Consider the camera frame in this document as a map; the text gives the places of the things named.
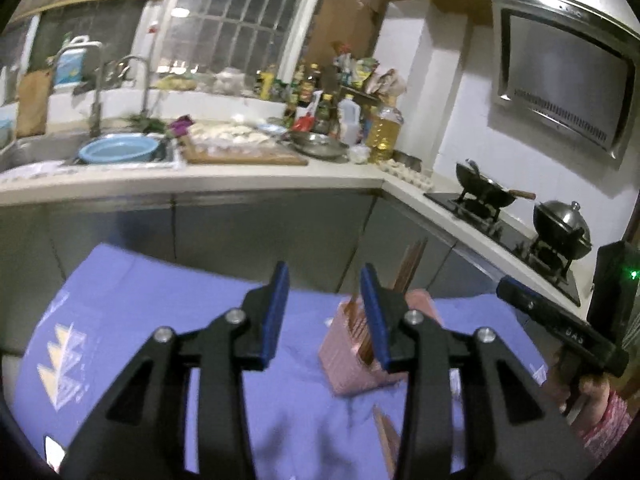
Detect white blue-label container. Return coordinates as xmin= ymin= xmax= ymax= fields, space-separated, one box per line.
xmin=52 ymin=35 xmax=87 ymax=87

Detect white egg tray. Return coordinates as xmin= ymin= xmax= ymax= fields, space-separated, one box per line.
xmin=377 ymin=157 xmax=433 ymax=186

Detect brown cardboard sheet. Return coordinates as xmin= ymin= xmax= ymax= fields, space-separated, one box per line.
xmin=305 ymin=0 xmax=383 ymax=78

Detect row of sauce bottles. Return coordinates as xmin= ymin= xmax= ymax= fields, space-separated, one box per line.
xmin=257 ymin=62 xmax=341 ymax=133

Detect bundle of brown wooden chopsticks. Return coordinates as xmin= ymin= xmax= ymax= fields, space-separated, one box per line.
xmin=345 ymin=237 xmax=430 ymax=466

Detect kitchen counter with cabinets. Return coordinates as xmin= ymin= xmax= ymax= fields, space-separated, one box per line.
xmin=0 ymin=125 xmax=591 ymax=341

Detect steel wok lid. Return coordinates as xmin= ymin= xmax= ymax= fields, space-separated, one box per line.
xmin=535 ymin=200 xmax=591 ymax=241

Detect person's right hand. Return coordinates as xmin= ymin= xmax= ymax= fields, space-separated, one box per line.
xmin=542 ymin=352 xmax=613 ymax=418

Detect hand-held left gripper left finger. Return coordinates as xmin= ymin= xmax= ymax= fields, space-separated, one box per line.
xmin=57 ymin=260 xmax=291 ymax=480

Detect steel range hood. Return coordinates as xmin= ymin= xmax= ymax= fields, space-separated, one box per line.
xmin=487 ymin=0 xmax=637 ymax=163

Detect green leafy vegetables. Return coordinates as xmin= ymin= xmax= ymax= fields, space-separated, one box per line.
xmin=125 ymin=115 xmax=166 ymax=133

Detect black wok with wooden handle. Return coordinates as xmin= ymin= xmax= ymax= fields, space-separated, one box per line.
xmin=455 ymin=165 xmax=537 ymax=211

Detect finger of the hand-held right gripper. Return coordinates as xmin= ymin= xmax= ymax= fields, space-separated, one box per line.
xmin=496 ymin=279 xmax=563 ymax=327
xmin=500 ymin=274 xmax=538 ymax=295

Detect square steel faucet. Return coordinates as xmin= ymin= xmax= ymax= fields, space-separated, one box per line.
xmin=50 ymin=42 xmax=107 ymax=138

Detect white plastic jug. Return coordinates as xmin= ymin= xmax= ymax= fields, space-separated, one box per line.
xmin=339 ymin=97 xmax=363 ymax=146

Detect pink perforated plastic basket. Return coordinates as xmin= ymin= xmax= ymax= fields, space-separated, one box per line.
xmin=317 ymin=287 xmax=446 ymax=396

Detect yellow cooking oil bottle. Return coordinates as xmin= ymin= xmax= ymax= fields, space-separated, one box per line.
xmin=367 ymin=105 xmax=405 ymax=163

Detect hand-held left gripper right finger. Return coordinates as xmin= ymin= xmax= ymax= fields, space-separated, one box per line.
xmin=360 ymin=262 xmax=606 ymax=480

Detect tall curved steel faucet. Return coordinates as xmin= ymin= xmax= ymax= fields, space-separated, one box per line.
xmin=117 ymin=55 xmax=152 ymax=121

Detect steel sink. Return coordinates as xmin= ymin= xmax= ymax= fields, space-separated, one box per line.
xmin=0 ymin=130 xmax=183 ymax=173

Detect wooden board with dumplings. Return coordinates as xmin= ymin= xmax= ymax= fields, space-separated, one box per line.
xmin=181 ymin=120 xmax=309 ymax=167

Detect barred window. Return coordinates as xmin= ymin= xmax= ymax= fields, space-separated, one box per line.
xmin=160 ymin=0 xmax=321 ymax=91

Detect black lidded wok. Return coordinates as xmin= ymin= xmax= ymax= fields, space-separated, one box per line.
xmin=532 ymin=200 xmax=593 ymax=261

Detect small wooden cutting board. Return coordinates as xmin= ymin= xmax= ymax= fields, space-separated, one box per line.
xmin=16 ymin=70 xmax=53 ymax=138

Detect pile of snack packets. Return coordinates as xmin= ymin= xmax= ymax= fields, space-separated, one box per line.
xmin=332 ymin=52 xmax=406 ymax=106

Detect steel bowl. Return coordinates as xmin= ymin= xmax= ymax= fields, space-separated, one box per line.
xmin=289 ymin=130 xmax=349 ymax=159

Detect blue printed cloth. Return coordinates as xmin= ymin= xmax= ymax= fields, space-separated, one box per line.
xmin=10 ymin=242 xmax=561 ymax=480

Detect person's right forearm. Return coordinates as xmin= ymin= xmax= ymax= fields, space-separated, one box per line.
xmin=570 ymin=390 xmax=638 ymax=463

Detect black gas stove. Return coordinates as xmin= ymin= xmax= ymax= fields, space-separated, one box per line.
xmin=424 ymin=191 xmax=583 ymax=307

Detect blue plastic basin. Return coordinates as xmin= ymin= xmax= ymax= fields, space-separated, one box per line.
xmin=77 ymin=135 xmax=162 ymax=164

